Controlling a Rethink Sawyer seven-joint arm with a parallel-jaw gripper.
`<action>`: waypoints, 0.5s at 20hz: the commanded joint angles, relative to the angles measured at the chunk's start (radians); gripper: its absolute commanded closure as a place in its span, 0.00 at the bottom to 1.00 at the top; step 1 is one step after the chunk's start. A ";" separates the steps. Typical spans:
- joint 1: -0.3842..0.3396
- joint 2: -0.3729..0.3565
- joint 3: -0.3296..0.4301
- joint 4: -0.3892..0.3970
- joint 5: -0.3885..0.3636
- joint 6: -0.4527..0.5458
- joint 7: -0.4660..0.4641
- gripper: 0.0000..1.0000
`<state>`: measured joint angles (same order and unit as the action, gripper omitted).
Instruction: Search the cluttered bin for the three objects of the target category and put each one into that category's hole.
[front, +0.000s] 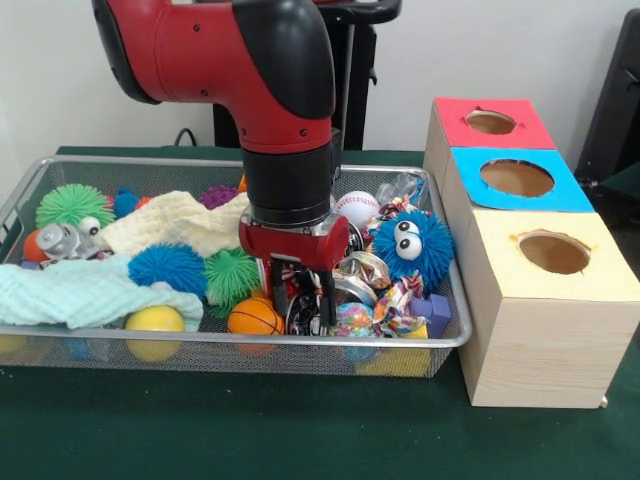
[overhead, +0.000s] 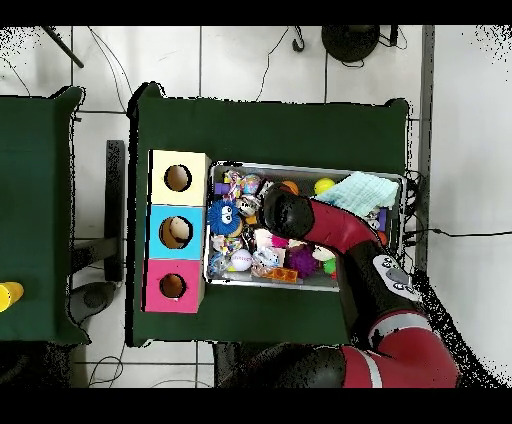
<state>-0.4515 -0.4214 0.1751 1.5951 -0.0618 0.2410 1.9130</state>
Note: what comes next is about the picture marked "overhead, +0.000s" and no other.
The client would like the shallow silver mesh bin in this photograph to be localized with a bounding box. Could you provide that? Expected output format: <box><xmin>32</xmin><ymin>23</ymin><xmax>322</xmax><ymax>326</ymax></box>
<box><xmin>203</xmin><ymin>161</ymin><xmax>405</xmax><ymax>296</ymax></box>

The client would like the wooden box with three holes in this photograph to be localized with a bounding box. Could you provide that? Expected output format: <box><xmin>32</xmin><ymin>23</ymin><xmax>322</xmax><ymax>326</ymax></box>
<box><xmin>141</xmin><ymin>149</ymin><xmax>212</xmax><ymax>314</ymax></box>

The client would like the blue spiky ball with eyes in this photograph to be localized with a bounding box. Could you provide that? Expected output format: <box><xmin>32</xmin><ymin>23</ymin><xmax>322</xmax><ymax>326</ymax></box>
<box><xmin>206</xmin><ymin>199</ymin><xmax>243</xmax><ymax>238</ymax></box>

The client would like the white baseball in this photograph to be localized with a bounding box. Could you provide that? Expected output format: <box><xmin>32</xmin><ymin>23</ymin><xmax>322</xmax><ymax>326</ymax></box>
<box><xmin>230</xmin><ymin>248</ymin><xmax>254</xmax><ymax>272</ymax></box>

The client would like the purple spiky ball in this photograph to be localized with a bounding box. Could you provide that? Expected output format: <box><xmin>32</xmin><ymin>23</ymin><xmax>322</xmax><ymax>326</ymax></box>
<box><xmin>286</xmin><ymin>245</ymin><xmax>319</xmax><ymax>280</ymax></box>

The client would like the orange plastic block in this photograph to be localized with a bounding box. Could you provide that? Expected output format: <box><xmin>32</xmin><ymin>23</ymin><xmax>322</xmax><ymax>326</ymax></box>
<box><xmin>269</xmin><ymin>266</ymin><xmax>300</xmax><ymax>284</ymax></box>

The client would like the yellow ball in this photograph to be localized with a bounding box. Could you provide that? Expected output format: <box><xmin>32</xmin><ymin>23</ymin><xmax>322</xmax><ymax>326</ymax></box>
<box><xmin>313</xmin><ymin>177</ymin><xmax>336</xmax><ymax>196</ymax></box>

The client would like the dark green tablecloth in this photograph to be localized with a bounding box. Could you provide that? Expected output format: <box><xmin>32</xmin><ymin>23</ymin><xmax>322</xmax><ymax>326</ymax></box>
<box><xmin>125</xmin><ymin>81</ymin><xmax>410</xmax><ymax>353</ymax></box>
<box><xmin>0</xmin><ymin>85</ymin><xmax>90</xmax><ymax>345</ymax></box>

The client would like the light blue waffle cloth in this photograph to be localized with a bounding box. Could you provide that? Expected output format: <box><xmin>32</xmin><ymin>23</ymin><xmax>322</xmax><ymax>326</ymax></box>
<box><xmin>315</xmin><ymin>171</ymin><xmax>400</xmax><ymax>219</ymax></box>

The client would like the black upright panel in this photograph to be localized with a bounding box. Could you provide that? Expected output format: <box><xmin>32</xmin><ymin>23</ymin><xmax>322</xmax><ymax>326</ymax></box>
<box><xmin>104</xmin><ymin>139</ymin><xmax>126</xmax><ymax>282</ymax></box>

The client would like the black round stand base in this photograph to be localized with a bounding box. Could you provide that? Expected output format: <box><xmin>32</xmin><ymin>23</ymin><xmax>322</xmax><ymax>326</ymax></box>
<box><xmin>320</xmin><ymin>25</ymin><xmax>381</xmax><ymax>64</ymax></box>

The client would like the black rod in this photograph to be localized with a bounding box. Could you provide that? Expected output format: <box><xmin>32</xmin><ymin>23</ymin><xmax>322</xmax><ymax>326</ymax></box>
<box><xmin>40</xmin><ymin>25</ymin><xmax>85</xmax><ymax>69</ymax></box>

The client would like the yellow plastic toy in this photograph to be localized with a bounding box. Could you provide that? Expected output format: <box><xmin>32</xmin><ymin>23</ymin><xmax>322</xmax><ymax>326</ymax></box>
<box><xmin>0</xmin><ymin>281</ymin><xmax>25</xmax><ymax>313</ymax></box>

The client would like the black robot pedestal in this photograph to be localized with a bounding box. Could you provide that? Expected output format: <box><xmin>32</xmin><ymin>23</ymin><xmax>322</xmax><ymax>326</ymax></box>
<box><xmin>213</xmin><ymin>341</ymin><xmax>249</xmax><ymax>389</ymax></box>

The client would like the black cable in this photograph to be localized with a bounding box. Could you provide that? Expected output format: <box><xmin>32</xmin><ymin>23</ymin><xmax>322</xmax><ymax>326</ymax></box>
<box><xmin>403</xmin><ymin>226</ymin><xmax>512</xmax><ymax>238</ymax></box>

